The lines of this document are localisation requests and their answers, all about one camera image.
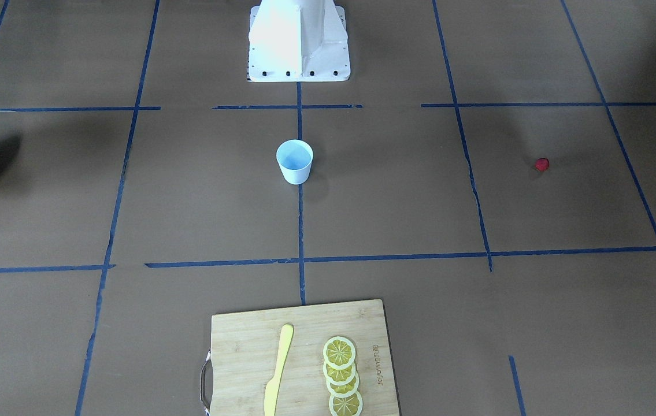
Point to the yellow plastic knife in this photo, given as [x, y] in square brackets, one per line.
[272, 387]

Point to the lemon slice bottom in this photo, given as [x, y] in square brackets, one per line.
[351, 405]

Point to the bamboo cutting board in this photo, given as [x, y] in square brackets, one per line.
[243, 350]

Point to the red strawberry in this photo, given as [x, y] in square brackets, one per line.
[541, 165]

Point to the lemon slice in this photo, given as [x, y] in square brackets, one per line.
[344, 390]
[339, 352]
[351, 405]
[339, 377]

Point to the lemon slice top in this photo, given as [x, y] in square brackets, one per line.
[339, 352]

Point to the light blue plastic cup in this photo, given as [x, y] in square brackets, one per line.
[295, 159]

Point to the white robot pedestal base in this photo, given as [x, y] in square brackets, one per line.
[298, 41]

